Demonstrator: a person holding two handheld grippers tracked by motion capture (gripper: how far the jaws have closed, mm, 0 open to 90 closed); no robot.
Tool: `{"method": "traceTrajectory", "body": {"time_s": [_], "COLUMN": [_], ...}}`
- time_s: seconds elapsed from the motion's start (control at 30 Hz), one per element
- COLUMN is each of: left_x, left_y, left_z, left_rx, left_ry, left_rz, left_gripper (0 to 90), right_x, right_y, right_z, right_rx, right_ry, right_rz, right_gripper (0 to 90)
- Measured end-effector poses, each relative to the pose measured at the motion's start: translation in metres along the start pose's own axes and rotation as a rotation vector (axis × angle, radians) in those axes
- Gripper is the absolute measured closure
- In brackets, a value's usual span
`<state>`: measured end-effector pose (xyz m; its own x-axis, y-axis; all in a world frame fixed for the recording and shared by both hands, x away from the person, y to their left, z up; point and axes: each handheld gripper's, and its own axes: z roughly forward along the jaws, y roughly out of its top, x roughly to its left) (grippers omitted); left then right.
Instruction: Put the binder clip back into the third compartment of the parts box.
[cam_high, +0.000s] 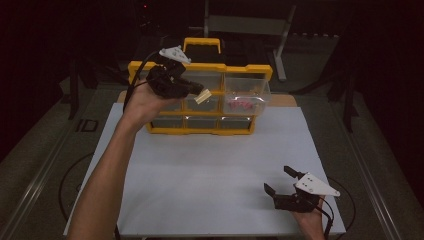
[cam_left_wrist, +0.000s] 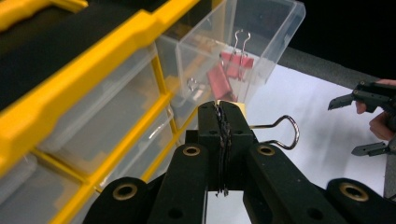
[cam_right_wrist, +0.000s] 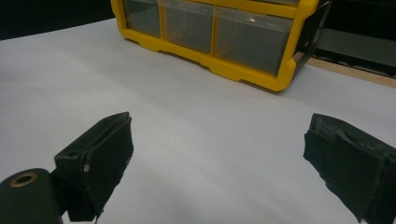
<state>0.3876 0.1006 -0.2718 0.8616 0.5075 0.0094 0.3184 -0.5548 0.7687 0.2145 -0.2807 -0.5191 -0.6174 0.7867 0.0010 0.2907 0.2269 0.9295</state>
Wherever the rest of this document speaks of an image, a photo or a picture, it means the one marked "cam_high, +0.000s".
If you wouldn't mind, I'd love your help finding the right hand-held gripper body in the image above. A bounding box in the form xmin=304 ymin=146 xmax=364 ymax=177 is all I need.
xmin=273 ymin=171 xmax=342 ymax=214

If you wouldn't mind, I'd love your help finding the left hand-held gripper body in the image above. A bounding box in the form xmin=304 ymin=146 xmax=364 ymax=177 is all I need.
xmin=145 ymin=45 xmax=193 ymax=100

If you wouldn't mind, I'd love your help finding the yellow drawer organizer cabinet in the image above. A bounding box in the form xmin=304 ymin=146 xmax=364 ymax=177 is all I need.
xmin=128 ymin=37 xmax=274 ymax=136

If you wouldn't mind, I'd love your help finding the clear plastic drawer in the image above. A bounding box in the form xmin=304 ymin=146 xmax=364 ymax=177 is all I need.
xmin=222 ymin=83 xmax=272 ymax=117

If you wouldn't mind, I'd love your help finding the person's left hand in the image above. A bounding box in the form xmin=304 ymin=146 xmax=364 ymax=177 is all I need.
xmin=119 ymin=80 xmax=183 ymax=132

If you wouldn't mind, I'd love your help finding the person's right hand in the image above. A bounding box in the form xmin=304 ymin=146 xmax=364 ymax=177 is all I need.
xmin=292 ymin=197 xmax=328 ymax=235

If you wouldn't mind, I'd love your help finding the set of closed clear drawers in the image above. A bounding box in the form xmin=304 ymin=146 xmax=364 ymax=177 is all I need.
xmin=137 ymin=70 xmax=268 ymax=130

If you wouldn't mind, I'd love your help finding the black stand leg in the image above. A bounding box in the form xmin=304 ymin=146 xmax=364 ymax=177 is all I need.
xmin=328 ymin=66 xmax=360 ymax=134
xmin=68 ymin=56 xmax=83 ymax=121

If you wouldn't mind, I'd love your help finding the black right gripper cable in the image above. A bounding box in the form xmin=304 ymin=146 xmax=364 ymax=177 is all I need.
xmin=316 ymin=176 xmax=357 ymax=240

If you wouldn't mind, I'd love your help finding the metal floor rail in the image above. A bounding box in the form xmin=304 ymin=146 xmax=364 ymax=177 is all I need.
xmin=0 ymin=88 xmax=99 ymax=240
xmin=326 ymin=98 xmax=406 ymax=240

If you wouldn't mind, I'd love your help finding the grey metal stand frame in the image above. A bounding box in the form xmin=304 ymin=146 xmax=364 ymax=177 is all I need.
xmin=202 ymin=0 xmax=298 ymax=83

